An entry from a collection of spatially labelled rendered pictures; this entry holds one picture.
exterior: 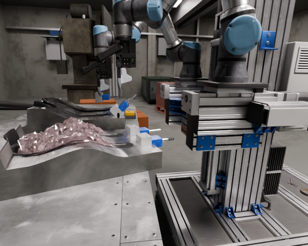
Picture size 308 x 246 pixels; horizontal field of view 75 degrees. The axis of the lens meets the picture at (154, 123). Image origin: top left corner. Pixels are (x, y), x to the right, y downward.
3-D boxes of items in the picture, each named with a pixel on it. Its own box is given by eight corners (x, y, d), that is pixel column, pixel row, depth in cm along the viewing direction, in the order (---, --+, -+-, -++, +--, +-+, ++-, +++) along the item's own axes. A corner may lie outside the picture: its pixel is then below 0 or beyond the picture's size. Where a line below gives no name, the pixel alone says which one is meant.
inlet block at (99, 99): (119, 101, 119) (119, 92, 117) (119, 102, 114) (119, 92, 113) (97, 101, 117) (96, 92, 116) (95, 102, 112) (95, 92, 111)
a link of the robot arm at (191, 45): (192, 61, 125) (193, 38, 122) (177, 62, 135) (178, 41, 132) (204, 62, 132) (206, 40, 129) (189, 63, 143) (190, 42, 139)
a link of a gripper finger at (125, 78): (132, 90, 81) (131, 67, 81) (117, 90, 80) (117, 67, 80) (132, 91, 84) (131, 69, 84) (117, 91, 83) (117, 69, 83)
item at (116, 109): (140, 98, 91) (132, 89, 89) (141, 99, 86) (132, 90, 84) (119, 117, 92) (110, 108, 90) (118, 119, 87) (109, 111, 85)
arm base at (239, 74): (235, 80, 97) (237, 59, 95) (255, 82, 83) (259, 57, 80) (206, 80, 95) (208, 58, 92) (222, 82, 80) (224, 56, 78)
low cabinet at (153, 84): (189, 96, 867) (191, 76, 845) (209, 103, 682) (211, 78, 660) (141, 96, 830) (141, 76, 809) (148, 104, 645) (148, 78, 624)
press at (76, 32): (112, 125, 397) (107, -10, 336) (55, 127, 381) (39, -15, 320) (115, 112, 517) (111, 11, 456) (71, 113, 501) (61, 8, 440)
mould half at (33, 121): (125, 122, 110) (125, 98, 106) (124, 138, 85) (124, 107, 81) (28, 124, 103) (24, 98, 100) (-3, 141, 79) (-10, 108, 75)
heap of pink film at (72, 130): (106, 132, 73) (105, 111, 71) (119, 150, 58) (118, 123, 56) (23, 141, 63) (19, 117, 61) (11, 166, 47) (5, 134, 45)
